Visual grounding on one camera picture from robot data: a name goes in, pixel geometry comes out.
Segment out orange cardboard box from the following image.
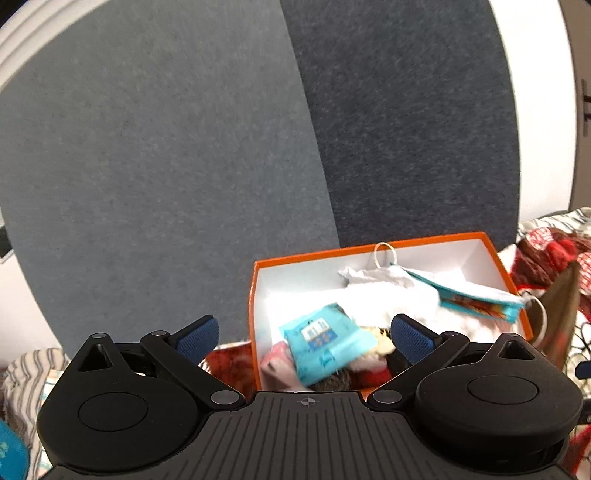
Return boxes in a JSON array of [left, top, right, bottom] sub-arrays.
[[249, 232, 533, 390]]

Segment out teal embroidered pillow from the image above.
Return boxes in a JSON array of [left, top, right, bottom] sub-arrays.
[[0, 420, 29, 480]]

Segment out grey striped cloth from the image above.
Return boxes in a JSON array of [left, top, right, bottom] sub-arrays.
[[1, 348, 70, 479]]

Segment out red floral plush blanket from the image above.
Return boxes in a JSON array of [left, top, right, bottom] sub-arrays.
[[200, 207, 590, 479]]

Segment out brown leather pouch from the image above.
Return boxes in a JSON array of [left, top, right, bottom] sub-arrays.
[[526, 261, 580, 370]]

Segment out white face mask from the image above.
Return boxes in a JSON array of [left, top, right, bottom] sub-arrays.
[[338, 242, 416, 289]]

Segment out teal packaged wipes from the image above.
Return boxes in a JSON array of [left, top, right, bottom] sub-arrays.
[[280, 303, 378, 387]]

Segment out teal patterned cloth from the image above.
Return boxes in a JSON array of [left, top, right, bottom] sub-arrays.
[[389, 263, 526, 324]]

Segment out grey upholstered headboard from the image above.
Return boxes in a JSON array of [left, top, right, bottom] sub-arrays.
[[1, 1, 520, 353]]

